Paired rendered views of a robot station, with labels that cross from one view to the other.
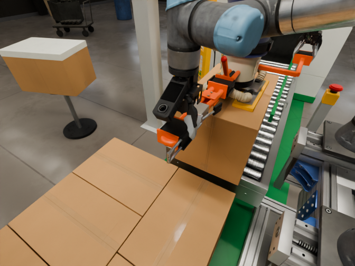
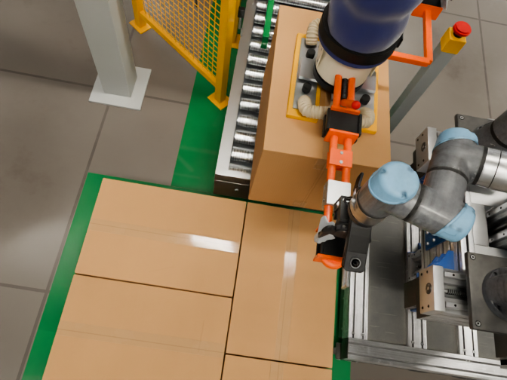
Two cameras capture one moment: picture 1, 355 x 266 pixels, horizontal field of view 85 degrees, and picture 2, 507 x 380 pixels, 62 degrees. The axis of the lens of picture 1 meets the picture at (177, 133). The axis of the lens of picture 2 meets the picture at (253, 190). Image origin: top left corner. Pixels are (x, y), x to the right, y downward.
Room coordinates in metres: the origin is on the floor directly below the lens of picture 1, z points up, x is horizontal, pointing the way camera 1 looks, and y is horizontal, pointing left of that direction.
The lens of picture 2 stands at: (0.30, 0.41, 2.19)
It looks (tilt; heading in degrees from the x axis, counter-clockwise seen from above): 66 degrees down; 321
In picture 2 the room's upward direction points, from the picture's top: 17 degrees clockwise
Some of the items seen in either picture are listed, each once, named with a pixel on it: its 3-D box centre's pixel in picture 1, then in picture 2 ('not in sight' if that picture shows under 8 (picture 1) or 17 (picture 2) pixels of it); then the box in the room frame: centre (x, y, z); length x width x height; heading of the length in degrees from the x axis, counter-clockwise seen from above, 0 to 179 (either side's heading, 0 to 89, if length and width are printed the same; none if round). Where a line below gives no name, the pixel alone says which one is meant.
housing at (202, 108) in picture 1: (196, 112); (336, 196); (0.55, -0.07, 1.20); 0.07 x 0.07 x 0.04; 59
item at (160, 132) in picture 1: (175, 132); (331, 244); (0.44, 0.01, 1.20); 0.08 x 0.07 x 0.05; 149
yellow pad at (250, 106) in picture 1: (252, 89); (364, 84); (0.90, -0.39, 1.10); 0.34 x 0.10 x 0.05; 149
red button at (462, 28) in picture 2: (335, 88); (460, 30); (1.05, -0.95, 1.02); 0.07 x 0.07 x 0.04
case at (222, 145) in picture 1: (226, 117); (315, 114); (0.96, -0.31, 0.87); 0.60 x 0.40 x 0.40; 150
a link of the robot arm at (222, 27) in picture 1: (230, 27); (439, 206); (0.39, -0.10, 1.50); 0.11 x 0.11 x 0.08; 43
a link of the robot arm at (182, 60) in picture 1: (182, 56); (369, 205); (0.45, -0.01, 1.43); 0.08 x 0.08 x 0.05
